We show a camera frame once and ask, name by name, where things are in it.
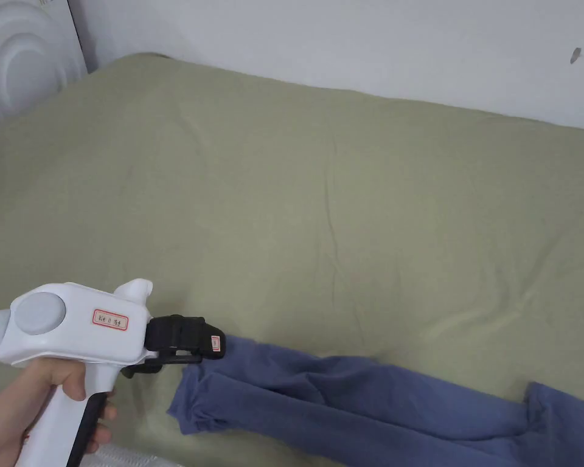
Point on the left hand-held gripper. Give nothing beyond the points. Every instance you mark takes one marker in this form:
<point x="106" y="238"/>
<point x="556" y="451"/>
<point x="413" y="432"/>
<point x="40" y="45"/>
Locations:
<point x="78" y="335"/>

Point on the person's left hand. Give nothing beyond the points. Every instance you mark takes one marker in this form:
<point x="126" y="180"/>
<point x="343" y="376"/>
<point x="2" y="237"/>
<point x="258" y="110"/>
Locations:
<point x="14" y="404"/>

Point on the bed with pale green sheet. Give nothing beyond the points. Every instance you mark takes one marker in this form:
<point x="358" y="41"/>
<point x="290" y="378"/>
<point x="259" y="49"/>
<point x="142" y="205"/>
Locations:
<point x="297" y="204"/>

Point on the dark blue garment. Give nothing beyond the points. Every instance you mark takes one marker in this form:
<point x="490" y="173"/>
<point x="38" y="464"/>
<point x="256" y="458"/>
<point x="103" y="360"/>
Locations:
<point x="370" y="413"/>

